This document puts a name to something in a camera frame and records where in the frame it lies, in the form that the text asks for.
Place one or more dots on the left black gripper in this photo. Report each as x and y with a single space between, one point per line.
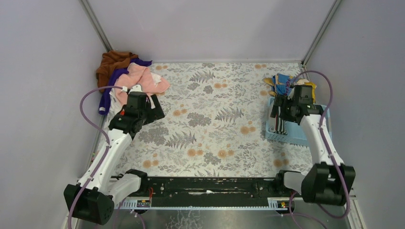
155 111

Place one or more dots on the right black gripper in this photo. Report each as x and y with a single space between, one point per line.
279 110

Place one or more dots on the green white striped towel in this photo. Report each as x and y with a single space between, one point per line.
280 124

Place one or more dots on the pink towel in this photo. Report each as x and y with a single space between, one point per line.
150 83

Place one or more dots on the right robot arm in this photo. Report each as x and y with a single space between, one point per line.
329 180

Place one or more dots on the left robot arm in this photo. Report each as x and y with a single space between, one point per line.
93 198

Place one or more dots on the light blue plastic basket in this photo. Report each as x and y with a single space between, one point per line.
295 134

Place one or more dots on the blue yellow cartoon towel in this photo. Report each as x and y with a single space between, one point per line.
280 84

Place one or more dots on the purple towel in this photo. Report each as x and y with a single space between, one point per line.
105 100

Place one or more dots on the brown towel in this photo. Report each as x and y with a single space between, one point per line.
112 60

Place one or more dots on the floral table cloth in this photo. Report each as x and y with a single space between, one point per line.
214 125

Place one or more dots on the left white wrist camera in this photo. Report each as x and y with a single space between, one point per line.
139 90

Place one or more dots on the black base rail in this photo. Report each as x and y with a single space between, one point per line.
210 193

